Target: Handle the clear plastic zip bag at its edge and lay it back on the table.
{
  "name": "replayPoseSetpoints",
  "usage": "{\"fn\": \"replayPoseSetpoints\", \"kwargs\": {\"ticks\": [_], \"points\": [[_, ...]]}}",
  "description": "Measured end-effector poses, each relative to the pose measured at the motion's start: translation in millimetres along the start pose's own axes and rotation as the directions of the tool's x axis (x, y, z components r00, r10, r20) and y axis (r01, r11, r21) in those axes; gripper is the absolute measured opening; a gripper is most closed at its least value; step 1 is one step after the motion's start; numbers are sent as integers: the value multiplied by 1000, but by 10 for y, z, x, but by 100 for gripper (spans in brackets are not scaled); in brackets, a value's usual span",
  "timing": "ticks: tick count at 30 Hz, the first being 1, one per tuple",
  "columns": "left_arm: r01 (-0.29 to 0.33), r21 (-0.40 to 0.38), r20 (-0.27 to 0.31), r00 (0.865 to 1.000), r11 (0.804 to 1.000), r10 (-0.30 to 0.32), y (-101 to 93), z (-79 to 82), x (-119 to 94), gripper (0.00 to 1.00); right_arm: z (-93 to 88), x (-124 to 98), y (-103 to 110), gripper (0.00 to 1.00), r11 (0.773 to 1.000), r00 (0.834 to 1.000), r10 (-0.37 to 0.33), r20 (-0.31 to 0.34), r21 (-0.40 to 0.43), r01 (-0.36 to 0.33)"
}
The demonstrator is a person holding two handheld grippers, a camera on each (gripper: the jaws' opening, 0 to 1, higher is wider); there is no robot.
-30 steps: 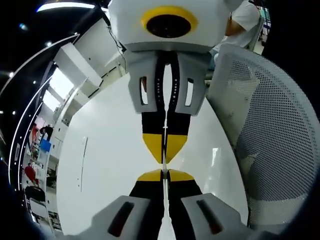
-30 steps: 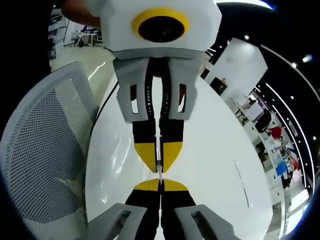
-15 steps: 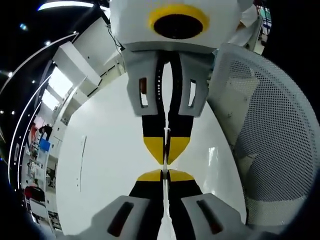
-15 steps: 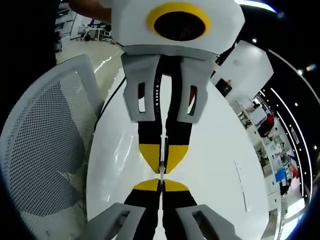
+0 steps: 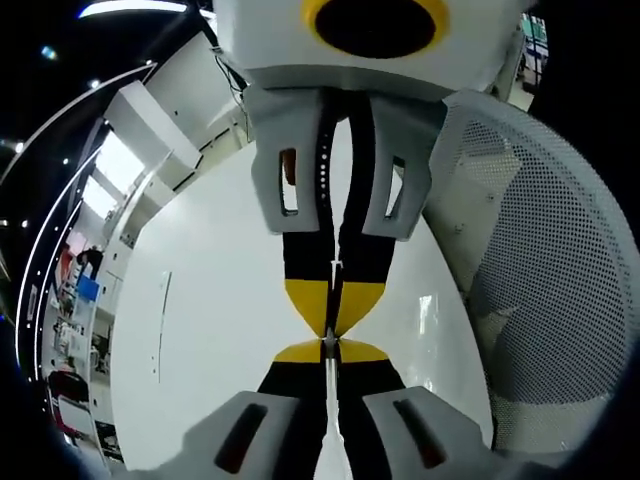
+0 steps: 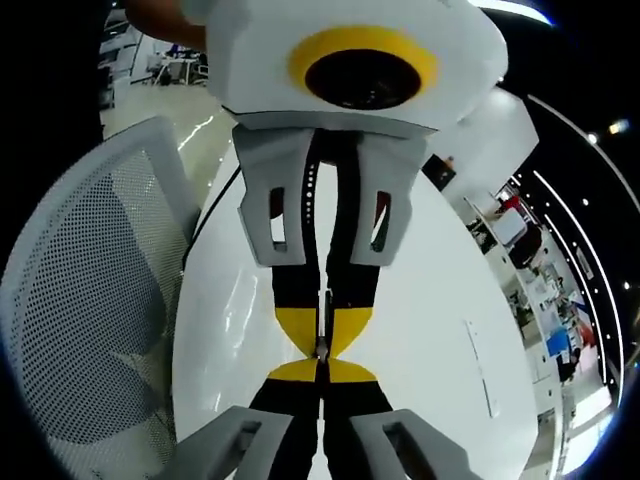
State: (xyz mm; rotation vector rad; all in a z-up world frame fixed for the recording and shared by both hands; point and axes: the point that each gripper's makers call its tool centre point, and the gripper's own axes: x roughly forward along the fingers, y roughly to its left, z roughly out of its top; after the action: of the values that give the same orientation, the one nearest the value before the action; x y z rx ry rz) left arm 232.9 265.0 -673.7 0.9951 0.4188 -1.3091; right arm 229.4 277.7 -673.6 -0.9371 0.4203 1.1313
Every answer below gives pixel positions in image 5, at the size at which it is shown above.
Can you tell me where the white mesh office chair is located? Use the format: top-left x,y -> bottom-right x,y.
423,91 -> 635,454

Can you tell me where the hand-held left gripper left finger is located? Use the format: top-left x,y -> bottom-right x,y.
177,339 -> 330,480

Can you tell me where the black cable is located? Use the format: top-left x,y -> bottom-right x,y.
213,45 -> 252,147

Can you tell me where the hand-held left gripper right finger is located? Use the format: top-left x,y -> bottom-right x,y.
333,339 -> 506,480

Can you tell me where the white pillar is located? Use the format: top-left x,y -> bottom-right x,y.
103,81 -> 205,190

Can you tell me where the blue box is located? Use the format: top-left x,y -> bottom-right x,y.
76,276 -> 102,307

